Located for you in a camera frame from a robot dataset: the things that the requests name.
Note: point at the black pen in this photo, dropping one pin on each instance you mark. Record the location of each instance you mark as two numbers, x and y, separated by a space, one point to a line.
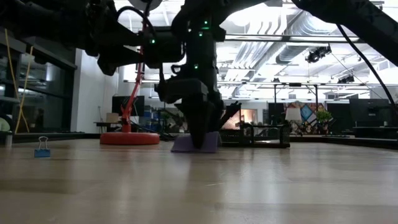
237 103
231 116

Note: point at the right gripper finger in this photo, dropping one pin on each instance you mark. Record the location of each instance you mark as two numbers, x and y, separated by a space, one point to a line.
199 124
219 116

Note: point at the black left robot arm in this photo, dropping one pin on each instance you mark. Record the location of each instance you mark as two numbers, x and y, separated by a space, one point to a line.
62 25

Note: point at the brown cardboard box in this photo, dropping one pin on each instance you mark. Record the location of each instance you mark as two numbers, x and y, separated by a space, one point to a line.
112 117

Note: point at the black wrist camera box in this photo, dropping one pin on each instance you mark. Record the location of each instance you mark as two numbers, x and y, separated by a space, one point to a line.
180 90

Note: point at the purple sticky note pad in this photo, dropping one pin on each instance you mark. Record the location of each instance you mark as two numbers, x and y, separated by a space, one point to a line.
183 146

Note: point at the green potted plant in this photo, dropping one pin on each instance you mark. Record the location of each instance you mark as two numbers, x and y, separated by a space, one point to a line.
323 117

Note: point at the colourful geometric wall art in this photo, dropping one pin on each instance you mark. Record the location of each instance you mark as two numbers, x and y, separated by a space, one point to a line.
309 113

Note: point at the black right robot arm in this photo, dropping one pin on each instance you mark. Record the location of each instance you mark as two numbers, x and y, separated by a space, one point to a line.
357 15

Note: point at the black mesh desk organizer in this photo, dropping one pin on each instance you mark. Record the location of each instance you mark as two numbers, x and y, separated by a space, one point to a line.
267 137

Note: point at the white-shade table lamp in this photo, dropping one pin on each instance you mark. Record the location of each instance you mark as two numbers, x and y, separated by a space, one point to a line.
293 114

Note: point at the blue binder clip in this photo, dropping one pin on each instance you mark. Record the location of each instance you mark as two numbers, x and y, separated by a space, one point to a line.
42 153

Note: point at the black ceiling camera cluster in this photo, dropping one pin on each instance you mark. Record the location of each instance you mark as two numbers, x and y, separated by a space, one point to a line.
317 55

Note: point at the red desk lamp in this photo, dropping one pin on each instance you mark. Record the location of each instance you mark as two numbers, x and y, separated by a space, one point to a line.
129 138

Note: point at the wide black monitor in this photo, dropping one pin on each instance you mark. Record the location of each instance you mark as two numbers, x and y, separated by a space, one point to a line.
370 112

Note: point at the black bar with light strips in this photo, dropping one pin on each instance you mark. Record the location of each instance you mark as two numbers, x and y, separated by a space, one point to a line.
280 38

